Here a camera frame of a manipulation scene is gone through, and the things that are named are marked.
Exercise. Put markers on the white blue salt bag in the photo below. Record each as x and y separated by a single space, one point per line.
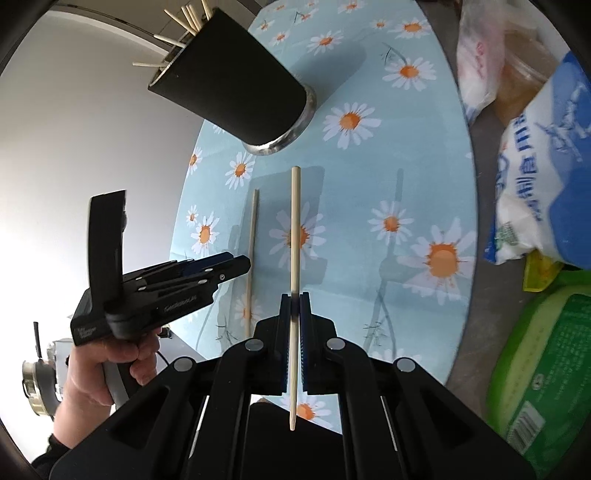
543 177

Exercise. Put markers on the blue daisy tablecloth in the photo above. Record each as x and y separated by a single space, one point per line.
388 195

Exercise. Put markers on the chopstick in holder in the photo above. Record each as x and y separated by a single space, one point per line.
170 41
159 66

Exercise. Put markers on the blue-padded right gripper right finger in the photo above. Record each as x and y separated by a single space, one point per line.
321 367

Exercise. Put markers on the clear plastic sugar bag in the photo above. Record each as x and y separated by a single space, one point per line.
506 52

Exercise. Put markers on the black cylindrical utensil holder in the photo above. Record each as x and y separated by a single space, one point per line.
225 76

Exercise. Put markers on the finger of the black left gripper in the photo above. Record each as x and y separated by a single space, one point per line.
190 267
210 279

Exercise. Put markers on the wooden chopstick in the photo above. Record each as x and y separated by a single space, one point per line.
191 17
295 288
251 258
207 9
184 24

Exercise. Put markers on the green packaged bag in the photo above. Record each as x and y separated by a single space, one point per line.
539 395

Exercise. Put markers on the person's left hand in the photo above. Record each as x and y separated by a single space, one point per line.
85 383

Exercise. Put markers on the person's left forearm dark sleeve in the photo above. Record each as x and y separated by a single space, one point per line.
78 415

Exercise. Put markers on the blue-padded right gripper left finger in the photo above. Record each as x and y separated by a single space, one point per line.
268 352

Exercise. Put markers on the yellow snack packet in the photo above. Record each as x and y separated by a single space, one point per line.
540 271

